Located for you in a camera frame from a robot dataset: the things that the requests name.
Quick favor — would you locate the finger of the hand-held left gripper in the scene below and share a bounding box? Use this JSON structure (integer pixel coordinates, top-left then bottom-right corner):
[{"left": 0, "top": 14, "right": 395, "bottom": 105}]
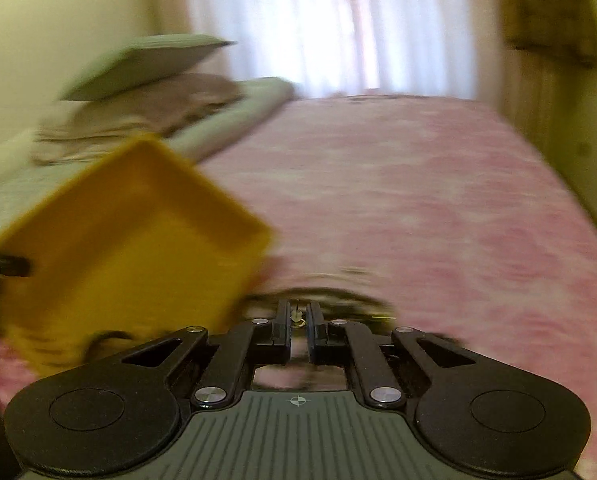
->
[{"left": 0, "top": 254, "right": 32, "bottom": 279}]

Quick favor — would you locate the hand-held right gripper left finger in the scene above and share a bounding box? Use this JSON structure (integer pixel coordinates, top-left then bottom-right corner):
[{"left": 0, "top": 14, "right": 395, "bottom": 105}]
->
[{"left": 122, "top": 301, "right": 292, "bottom": 410}]

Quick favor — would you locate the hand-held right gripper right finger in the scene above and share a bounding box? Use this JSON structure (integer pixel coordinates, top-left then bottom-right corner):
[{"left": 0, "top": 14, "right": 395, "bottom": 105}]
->
[{"left": 307, "top": 302, "right": 477, "bottom": 410}]

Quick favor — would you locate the black bead necklace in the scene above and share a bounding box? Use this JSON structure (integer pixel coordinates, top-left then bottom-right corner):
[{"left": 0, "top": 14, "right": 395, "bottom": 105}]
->
[{"left": 236, "top": 284, "right": 396, "bottom": 322}]

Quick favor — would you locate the yellow plastic box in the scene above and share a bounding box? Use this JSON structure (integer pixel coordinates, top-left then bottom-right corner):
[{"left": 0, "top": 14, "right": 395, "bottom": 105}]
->
[{"left": 0, "top": 133, "right": 274, "bottom": 378}]

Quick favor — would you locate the pink floral blanket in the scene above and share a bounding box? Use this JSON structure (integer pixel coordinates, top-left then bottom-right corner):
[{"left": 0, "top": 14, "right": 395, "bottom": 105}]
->
[{"left": 0, "top": 92, "right": 597, "bottom": 480}]

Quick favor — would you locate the light green striped quilt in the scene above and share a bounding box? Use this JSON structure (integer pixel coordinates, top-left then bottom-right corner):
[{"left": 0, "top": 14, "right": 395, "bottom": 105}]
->
[{"left": 166, "top": 77, "right": 295, "bottom": 162}]

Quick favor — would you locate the green pillow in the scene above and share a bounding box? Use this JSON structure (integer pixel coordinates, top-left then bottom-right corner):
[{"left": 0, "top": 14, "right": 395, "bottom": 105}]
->
[{"left": 60, "top": 33, "right": 238, "bottom": 103}]

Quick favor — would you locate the white sheer curtain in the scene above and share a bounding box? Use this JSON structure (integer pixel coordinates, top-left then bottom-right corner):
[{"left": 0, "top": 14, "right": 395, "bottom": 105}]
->
[{"left": 185, "top": 0, "right": 485, "bottom": 102}]

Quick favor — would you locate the beige striped curtain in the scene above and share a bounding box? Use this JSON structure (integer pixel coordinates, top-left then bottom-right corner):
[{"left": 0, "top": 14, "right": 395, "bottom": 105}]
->
[{"left": 497, "top": 44, "right": 561, "bottom": 133}]

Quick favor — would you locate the olive jacket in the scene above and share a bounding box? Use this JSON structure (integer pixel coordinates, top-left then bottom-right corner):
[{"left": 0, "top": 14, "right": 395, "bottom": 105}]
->
[{"left": 502, "top": 0, "right": 597, "bottom": 69}]

